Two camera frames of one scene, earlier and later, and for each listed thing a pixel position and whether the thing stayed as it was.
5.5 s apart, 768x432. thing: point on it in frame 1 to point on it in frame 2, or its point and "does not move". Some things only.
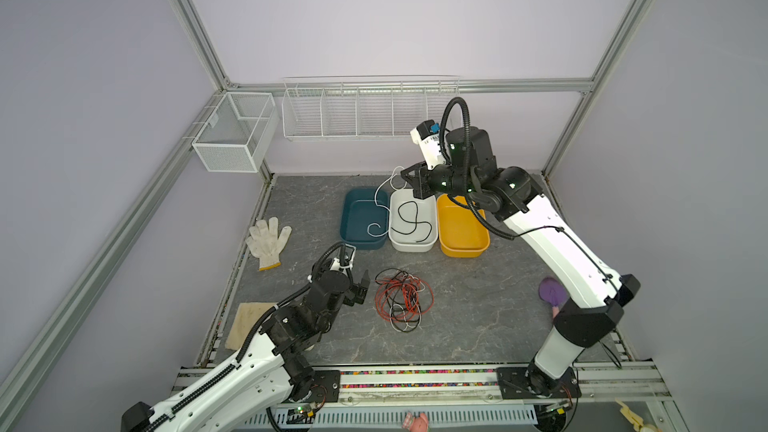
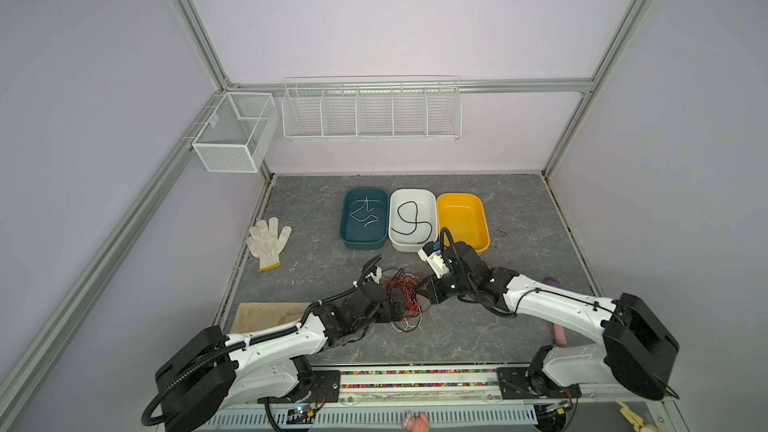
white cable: x=383 y=205 to x=366 y=201
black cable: x=408 y=211 does not move
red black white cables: x=401 y=298 does not move
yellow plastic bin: x=462 y=232 does not move
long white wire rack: x=364 y=107 does not move
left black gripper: x=357 y=292 to x=398 y=307
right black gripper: x=422 y=183 to x=432 y=290
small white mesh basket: x=238 y=133 does not move
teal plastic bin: x=364 y=217 does not move
